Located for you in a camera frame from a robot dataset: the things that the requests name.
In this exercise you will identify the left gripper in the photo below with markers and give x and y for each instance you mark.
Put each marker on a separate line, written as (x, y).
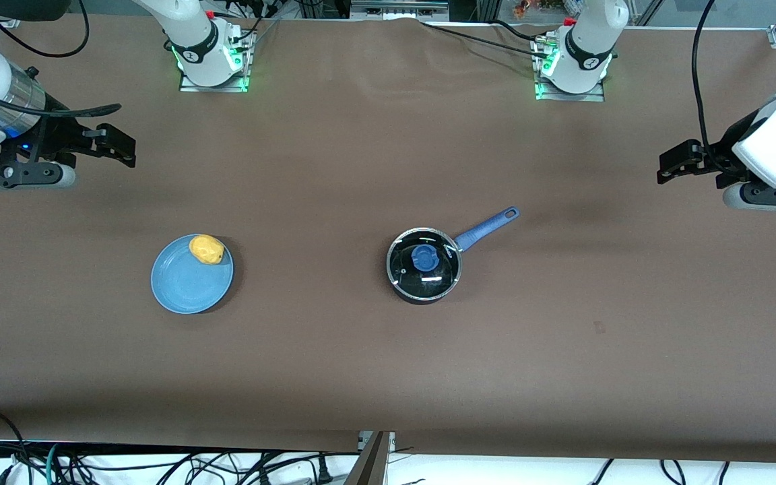
(717, 159)

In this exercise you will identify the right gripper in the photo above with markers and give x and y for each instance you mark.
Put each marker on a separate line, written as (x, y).
(59, 137)

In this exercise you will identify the yellow potato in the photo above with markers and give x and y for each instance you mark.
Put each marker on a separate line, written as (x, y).
(206, 249)

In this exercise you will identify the glass lid with blue knob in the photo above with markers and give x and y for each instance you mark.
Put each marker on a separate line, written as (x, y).
(424, 257)

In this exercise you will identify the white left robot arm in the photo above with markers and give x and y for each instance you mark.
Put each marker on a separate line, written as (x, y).
(587, 47)

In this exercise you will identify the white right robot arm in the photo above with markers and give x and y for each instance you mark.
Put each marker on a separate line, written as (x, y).
(196, 34)

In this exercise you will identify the blue round plate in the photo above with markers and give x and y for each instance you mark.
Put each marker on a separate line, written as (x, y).
(186, 286)

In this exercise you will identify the grey metal box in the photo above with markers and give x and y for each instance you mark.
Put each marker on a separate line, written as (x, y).
(398, 8)

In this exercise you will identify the brown table cover cloth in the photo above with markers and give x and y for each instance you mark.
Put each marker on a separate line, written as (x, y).
(361, 370)

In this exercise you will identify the black power plug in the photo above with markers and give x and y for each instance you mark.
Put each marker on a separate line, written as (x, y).
(322, 471)

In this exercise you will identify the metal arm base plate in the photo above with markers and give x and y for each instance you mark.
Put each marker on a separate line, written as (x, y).
(243, 77)
(597, 94)

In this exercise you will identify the metal frame beam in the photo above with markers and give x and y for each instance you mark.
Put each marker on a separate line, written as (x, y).
(369, 465)

